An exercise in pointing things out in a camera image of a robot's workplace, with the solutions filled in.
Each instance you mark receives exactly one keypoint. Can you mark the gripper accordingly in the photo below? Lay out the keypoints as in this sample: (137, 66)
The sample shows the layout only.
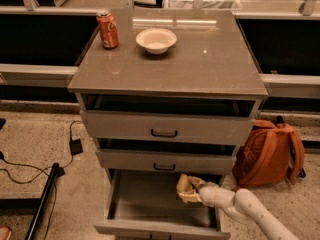
(208, 193)

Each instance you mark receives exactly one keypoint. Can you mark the yellow sponge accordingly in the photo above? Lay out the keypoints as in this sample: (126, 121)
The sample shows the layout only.
(184, 187)

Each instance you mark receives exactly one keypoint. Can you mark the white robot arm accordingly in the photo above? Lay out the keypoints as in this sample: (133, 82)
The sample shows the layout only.
(240, 204)

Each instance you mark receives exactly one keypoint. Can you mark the bottom grey drawer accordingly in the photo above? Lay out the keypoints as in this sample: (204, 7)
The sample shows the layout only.
(145, 205)

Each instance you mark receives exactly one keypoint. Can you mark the grey drawer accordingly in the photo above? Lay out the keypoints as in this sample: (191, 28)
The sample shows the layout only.
(166, 162)
(170, 128)
(145, 205)

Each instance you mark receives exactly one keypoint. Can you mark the middle grey drawer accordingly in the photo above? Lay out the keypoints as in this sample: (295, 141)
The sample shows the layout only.
(166, 162)

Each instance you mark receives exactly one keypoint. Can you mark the top grey drawer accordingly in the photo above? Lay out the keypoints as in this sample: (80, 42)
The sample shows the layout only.
(170, 128)

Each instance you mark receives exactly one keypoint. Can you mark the grey drawer cabinet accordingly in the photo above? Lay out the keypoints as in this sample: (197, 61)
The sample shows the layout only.
(209, 71)

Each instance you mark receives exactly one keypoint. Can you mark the orange backpack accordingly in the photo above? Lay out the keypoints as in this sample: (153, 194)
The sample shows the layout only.
(272, 153)

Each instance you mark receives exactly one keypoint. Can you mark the black power adapter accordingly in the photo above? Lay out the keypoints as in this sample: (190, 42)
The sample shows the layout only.
(75, 147)

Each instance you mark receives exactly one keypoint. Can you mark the black stand leg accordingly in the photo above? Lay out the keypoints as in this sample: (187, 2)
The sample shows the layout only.
(36, 206)

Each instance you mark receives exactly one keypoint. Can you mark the white paper bowl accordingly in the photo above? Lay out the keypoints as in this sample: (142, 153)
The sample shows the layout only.
(156, 40)

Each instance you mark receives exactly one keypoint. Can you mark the red soda can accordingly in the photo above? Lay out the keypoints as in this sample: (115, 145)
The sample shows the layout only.
(108, 29)

